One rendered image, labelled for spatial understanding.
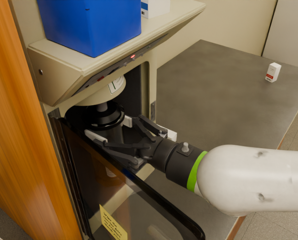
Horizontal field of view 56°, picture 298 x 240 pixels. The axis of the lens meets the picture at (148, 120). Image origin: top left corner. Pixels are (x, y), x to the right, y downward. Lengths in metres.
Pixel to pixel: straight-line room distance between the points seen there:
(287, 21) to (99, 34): 3.24
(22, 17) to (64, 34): 0.06
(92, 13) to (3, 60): 0.11
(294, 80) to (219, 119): 0.54
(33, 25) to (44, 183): 0.22
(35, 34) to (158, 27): 0.18
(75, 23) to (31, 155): 0.18
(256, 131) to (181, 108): 0.32
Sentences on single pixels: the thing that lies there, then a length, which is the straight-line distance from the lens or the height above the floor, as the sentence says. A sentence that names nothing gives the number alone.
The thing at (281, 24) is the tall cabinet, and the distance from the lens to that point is 3.55.
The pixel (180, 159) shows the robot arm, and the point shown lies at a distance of 0.59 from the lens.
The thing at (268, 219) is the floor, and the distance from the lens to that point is 2.10.
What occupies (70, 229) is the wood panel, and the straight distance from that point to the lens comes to 0.55.
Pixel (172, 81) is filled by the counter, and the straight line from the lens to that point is 1.40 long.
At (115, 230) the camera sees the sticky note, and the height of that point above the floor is 1.20.
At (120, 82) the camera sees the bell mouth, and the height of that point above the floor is 1.33.
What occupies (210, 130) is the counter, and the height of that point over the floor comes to 0.94.
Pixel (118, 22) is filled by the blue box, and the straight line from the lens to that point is 0.39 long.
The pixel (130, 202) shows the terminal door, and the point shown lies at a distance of 0.41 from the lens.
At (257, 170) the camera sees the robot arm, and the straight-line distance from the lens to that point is 0.43.
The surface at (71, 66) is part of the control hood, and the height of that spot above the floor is 1.51.
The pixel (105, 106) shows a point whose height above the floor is 1.27.
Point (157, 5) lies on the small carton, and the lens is 0.50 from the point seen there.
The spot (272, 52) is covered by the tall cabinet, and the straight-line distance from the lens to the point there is 3.67.
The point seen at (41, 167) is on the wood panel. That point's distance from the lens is 0.41.
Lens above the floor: 1.68
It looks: 40 degrees down
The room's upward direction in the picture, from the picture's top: straight up
